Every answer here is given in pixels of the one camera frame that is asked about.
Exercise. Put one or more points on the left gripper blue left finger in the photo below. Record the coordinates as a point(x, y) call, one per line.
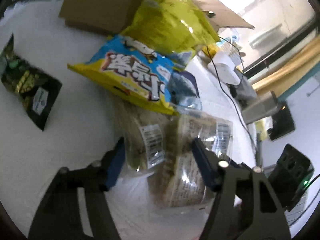
point(111, 164)

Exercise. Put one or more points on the yellow teal right curtain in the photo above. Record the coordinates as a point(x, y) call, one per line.
point(286, 80)

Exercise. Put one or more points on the brown cardboard box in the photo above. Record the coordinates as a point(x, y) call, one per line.
point(112, 16)

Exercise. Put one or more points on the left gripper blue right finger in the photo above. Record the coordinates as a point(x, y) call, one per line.
point(207, 162)

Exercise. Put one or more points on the clear cracker pack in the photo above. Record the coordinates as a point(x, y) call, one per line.
point(179, 183)
point(144, 135)

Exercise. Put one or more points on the yellow-green chip bag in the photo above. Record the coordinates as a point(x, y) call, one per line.
point(171, 26)

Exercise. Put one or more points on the black gold snack pouch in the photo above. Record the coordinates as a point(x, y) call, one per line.
point(36, 89)

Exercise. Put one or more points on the steel thermos cup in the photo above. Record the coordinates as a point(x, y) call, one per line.
point(261, 107)

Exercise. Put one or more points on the blue yellow snack bag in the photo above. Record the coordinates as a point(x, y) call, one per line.
point(132, 71)

